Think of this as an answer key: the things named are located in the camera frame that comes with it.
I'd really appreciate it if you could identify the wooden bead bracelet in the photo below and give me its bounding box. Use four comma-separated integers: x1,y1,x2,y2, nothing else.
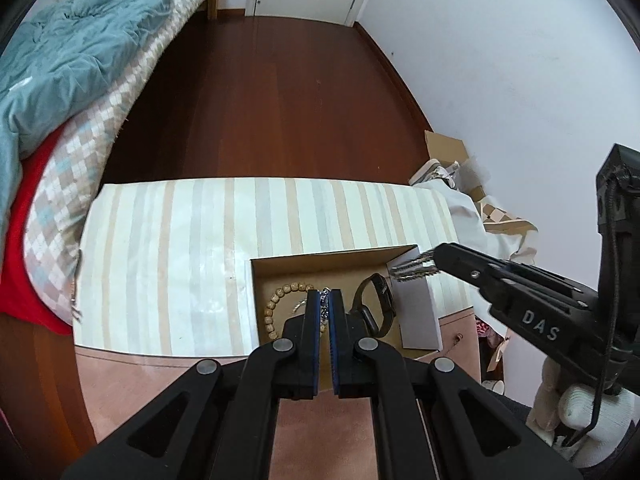
263,282,317,347

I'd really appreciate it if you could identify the checked beige quilt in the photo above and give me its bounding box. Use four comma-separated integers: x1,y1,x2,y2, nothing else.
22,0,223,323

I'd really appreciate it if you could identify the pink table cover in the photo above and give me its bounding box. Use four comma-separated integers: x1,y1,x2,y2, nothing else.
74,307,483,480

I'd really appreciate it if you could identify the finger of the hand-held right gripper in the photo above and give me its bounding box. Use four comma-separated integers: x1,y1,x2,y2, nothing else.
432,242,507,292

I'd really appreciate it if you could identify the striped beige table cloth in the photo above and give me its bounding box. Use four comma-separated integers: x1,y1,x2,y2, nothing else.
73,177,473,358

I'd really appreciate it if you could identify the open brown cardboard box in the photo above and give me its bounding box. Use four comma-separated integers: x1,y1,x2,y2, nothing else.
423,130,487,201

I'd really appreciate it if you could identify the white crumpled cloth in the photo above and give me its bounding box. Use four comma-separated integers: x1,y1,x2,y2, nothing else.
412,176,540,265

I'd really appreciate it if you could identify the checked paper bag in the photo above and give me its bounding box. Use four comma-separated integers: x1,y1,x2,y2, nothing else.
477,194,539,234

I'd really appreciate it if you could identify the patterned white bag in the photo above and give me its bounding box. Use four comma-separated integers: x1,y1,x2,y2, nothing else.
409,159,462,190

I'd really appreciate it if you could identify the shallow cardboard box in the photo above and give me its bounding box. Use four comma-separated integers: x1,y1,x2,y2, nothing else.
249,244,442,362

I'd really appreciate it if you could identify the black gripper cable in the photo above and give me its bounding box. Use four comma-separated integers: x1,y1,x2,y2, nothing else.
560,167,626,449

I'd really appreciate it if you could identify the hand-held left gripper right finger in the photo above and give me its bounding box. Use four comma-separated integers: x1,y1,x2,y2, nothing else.
329,289,585,480

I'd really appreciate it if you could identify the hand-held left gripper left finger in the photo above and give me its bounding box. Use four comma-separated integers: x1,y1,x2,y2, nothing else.
60,289,321,480

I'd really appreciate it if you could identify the teal blanket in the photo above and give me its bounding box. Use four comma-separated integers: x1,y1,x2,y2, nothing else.
0,0,176,241

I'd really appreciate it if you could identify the black smart band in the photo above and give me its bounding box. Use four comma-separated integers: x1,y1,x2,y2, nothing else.
351,272,399,339

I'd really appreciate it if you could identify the silver chain bracelet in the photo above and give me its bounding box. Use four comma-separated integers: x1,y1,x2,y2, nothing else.
389,255,441,281

